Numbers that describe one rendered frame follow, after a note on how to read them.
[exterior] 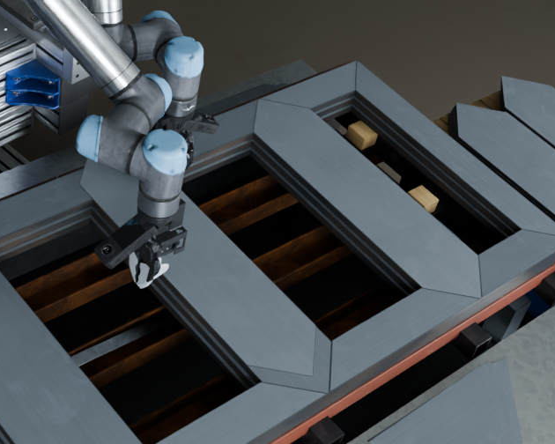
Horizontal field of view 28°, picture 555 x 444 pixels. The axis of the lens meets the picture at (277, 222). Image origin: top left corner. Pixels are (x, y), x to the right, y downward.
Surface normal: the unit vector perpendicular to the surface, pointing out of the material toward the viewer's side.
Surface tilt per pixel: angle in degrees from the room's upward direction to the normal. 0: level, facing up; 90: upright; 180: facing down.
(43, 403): 0
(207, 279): 0
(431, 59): 0
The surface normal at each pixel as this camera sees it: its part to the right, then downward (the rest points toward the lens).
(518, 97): 0.18, -0.70
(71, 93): 0.74, 0.56
